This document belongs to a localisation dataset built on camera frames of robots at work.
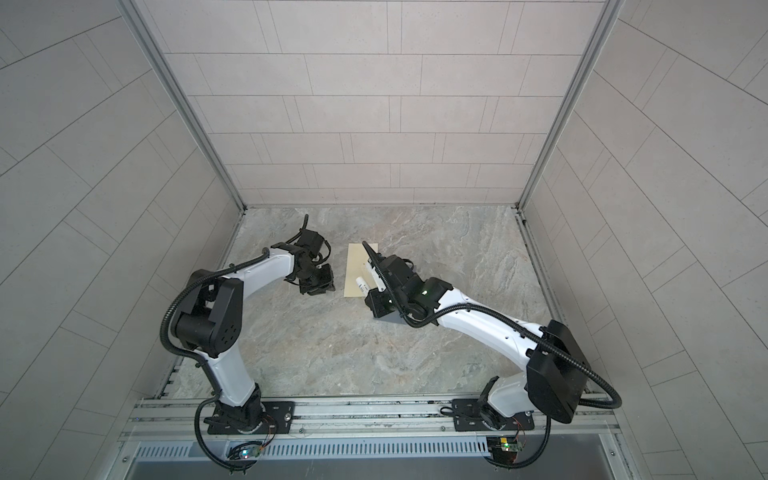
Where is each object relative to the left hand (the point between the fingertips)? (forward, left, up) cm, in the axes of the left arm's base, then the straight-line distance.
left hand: (342, 282), depth 93 cm
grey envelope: (-18, -17, +17) cm, 30 cm away
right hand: (-13, -10, +11) cm, 19 cm away
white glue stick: (-8, -8, +14) cm, 18 cm away
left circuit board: (-43, +14, +2) cm, 45 cm away
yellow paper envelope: (+11, -4, -3) cm, 12 cm away
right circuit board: (-42, -43, -2) cm, 60 cm away
